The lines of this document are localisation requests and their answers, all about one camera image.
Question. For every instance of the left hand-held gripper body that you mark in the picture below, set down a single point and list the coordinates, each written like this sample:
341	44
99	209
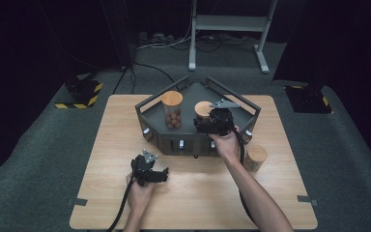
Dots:
143	170

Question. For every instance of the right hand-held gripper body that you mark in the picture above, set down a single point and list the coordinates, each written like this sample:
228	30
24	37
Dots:
222	121

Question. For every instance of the glass jar with wooden lid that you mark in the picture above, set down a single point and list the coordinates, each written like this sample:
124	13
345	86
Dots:
257	154
203	109

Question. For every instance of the dark grey corner rack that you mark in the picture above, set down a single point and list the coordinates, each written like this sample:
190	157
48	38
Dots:
190	96

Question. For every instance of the glass jar with brown nuts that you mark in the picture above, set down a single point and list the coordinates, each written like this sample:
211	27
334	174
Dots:
172	98

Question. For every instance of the person's right hand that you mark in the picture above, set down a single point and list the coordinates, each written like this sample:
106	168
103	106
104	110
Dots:
229	146

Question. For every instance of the person's left hand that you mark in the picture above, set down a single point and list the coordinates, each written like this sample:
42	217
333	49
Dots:
138	198

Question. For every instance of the black base with striped tape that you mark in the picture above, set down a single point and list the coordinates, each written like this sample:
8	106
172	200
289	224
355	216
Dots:
82	92
307	98

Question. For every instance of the grey metal stand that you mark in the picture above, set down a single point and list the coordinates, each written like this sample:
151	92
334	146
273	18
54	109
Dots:
228	23

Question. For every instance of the black power strip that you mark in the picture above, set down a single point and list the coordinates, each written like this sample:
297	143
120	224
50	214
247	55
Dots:
156	37

